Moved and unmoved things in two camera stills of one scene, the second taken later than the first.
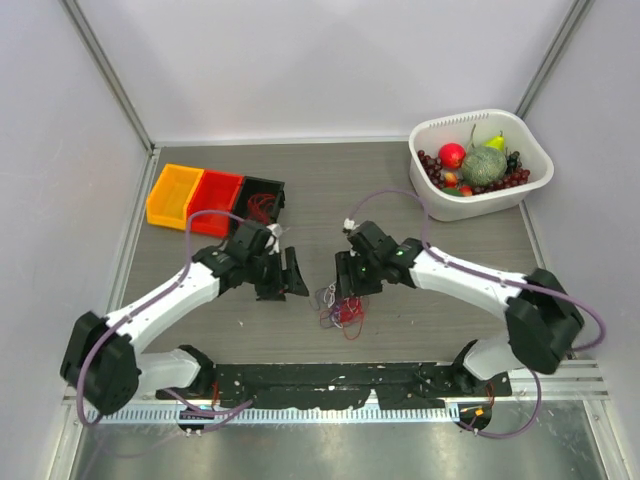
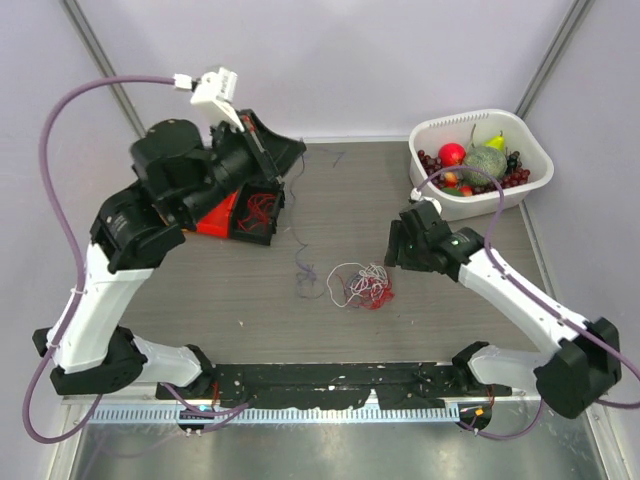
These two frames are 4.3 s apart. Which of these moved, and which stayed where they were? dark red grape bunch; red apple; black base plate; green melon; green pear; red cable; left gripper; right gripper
Moved: right gripper; left gripper
Stayed: black base plate; green melon; red apple; green pear; red cable; dark red grape bunch
